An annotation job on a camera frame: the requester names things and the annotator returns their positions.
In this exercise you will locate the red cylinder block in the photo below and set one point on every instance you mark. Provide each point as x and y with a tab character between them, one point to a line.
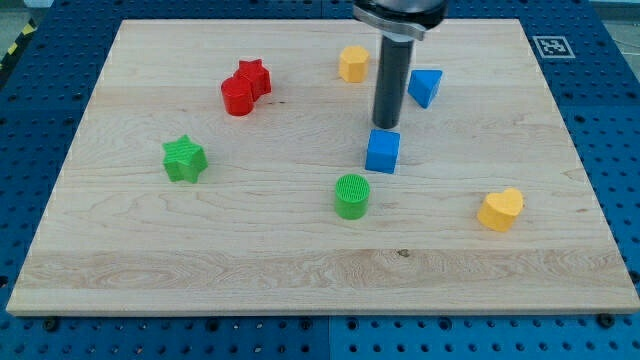
237	96

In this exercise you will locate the light wooden board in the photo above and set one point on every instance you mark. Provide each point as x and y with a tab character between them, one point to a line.
258	233

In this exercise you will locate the yellow heart block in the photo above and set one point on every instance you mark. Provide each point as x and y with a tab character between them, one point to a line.
499	211

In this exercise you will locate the blue triangle block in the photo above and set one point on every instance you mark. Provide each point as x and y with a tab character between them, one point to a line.
424	85

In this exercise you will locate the green cylinder block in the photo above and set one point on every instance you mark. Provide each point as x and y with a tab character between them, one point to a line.
352	193

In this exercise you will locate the blue cube block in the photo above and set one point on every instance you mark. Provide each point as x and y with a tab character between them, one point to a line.
382	151

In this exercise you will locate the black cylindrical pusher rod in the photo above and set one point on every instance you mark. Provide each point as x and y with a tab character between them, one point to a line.
394	62

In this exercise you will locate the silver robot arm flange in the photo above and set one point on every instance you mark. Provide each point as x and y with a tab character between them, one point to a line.
401	20

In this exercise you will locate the yellow hexagon block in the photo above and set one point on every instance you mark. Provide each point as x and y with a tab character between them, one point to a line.
354	64

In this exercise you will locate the green star block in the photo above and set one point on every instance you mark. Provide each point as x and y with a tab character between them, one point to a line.
184	160

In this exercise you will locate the red star block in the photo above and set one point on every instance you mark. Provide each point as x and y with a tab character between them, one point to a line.
257	75

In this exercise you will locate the white fiducial marker tag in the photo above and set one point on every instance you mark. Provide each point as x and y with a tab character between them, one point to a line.
553	47

